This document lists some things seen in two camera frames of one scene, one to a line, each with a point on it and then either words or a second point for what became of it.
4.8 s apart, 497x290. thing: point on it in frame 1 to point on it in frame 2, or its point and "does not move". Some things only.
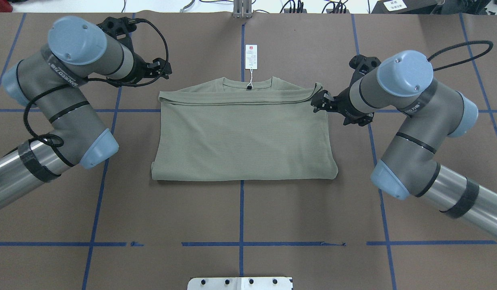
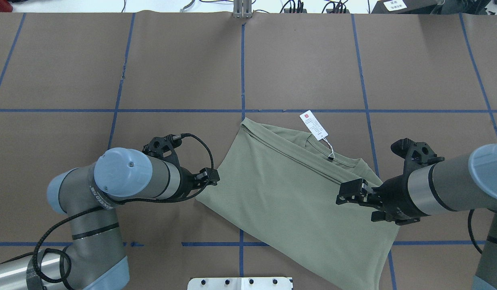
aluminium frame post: [242, 9] does not move
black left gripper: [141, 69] to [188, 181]
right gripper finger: [321, 100] to [358, 191]
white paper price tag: [251, 56] to [309, 118]
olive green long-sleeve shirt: [229, 129] to [279, 187]
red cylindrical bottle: [1, 6] does not move
